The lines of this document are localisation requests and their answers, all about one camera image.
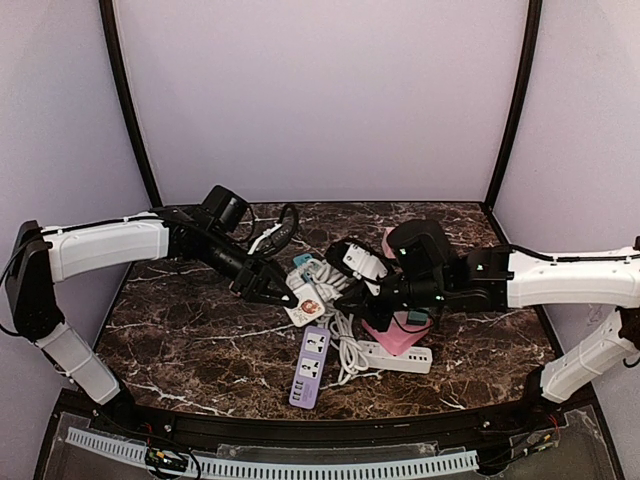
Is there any teal charger cube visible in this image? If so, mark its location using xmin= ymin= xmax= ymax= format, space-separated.
xmin=406 ymin=310 xmax=429 ymax=327

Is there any white power cord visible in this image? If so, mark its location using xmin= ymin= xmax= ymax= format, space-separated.
xmin=327 ymin=312 xmax=381 ymax=387

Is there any white round power plug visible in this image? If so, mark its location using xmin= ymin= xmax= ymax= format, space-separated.
xmin=285 ymin=283 xmax=326 ymax=328

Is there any pink cube socket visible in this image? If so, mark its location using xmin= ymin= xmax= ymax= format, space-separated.
xmin=381 ymin=227 xmax=397 ymax=260

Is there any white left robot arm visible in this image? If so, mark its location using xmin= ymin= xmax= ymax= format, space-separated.
xmin=1 ymin=185 xmax=299 ymax=406

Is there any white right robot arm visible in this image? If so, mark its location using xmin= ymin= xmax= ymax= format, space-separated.
xmin=325 ymin=219 xmax=639 ymax=404

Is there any teal power strip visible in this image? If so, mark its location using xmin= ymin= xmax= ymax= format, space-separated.
xmin=293 ymin=253 xmax=324 ymax=282

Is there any pink triangular power strip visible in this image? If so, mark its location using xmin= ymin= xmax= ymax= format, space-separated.
xmin=361 ymin=311 xmax=433 ymax=355

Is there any white power strip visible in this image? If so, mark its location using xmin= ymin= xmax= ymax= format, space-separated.
xmin=358 ymin=340 xmax=433 ymax=374

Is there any purple power strip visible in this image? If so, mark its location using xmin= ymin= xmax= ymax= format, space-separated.
xmin=289 ymin=325 xmax=331 ymax=410

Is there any small circuit board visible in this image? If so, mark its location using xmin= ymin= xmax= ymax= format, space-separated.
xmin=144 ymin=448 xmax=188 ymax=471

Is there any white cable duct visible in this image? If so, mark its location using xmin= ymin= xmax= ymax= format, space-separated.
xmin=65 ymin=427 xmax=479 ymax=479

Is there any black frame post left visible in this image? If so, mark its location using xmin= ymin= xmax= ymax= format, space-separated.
xmin=98 ymin=0 xmax=163 ymax=208

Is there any black frame post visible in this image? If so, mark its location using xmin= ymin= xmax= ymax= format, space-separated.
xmin=98 ymin=0 xmax=163 ymax=208
xmin=483 ymin=0 xmax=543 ymax=211

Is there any black frame post right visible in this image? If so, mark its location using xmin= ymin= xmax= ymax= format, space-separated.
xmin=483 ymin=0 xmax=543 ymax=211

